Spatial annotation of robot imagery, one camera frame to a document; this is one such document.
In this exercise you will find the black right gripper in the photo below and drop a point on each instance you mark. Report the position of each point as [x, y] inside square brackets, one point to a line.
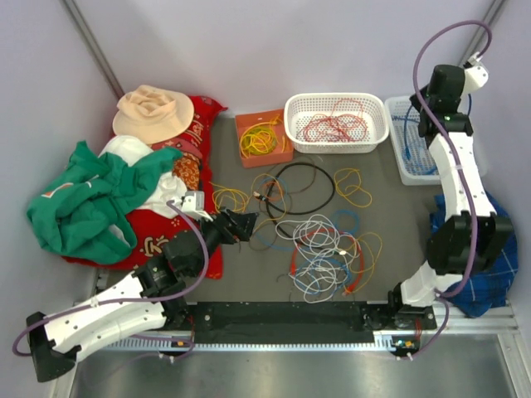
[416, 100]

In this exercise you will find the orange cardboard box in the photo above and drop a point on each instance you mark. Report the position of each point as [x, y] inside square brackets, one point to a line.
[262, 140]

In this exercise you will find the green garment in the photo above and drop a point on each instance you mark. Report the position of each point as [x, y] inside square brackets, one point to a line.
[83, 213]

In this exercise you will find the blue plaid cloth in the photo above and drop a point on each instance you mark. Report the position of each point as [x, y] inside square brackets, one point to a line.
[489, 289]

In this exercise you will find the white basket with red cable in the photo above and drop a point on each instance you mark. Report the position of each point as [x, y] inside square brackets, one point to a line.
[335, 123]

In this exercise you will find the slotted cable duct rail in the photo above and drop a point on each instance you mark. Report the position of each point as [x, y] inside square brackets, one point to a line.
[379, 343]

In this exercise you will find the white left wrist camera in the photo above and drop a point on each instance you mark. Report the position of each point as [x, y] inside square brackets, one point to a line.
[192, 205]

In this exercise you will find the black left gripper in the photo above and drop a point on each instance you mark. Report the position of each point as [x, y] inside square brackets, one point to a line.
[242, 225]

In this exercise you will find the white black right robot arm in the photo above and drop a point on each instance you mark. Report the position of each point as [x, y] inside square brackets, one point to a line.
[473, 234]

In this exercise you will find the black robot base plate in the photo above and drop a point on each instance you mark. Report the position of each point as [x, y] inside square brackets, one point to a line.
[297, 322]

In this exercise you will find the white garment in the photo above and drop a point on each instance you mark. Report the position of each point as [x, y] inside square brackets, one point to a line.
[169, 187]

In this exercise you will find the beige bucket hat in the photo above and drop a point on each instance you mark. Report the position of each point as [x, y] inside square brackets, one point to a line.
[153, 115]

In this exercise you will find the white empty perforated basket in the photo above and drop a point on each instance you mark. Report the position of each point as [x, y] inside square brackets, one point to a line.
[415, 165]

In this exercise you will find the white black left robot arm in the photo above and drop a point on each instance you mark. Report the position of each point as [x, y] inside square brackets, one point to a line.
[151, 297]

